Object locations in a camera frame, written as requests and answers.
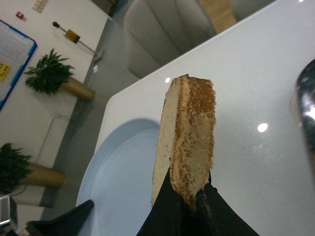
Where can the left grey chair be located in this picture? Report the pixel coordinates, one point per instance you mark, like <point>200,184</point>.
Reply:
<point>157,32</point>

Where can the lower plant in gold pot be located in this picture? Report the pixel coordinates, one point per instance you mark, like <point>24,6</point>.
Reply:
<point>16,169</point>

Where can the light blue plate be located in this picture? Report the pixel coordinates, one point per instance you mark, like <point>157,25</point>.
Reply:
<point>118,180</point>

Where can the grey chair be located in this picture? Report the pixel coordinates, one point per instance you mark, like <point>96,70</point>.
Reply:
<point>242,9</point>
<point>157,32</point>

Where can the plant in gold pot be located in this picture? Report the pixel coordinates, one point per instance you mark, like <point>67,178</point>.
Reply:
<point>16,169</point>
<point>51,75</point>

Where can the blue framed board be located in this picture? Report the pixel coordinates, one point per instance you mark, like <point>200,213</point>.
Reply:
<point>16,50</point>

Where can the upper plant in gold pot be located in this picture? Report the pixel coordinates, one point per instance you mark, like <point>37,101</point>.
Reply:
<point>51,75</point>

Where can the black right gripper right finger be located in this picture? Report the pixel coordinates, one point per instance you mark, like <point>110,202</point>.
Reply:
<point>215,217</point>

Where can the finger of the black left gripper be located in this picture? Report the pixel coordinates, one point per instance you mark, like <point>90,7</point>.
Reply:
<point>68,224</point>

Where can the cream and chrome toaster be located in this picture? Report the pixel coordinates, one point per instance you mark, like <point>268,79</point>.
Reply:
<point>302,110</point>

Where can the yellow black wall device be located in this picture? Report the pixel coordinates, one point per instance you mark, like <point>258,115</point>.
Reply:
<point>72,36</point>

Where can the bread slice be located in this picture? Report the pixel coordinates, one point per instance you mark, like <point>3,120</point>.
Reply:
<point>185,146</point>

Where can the right grey chair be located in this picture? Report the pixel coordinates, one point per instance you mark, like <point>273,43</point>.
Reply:
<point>242,9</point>

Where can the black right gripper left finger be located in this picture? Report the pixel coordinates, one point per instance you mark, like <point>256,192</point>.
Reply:
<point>169,215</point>

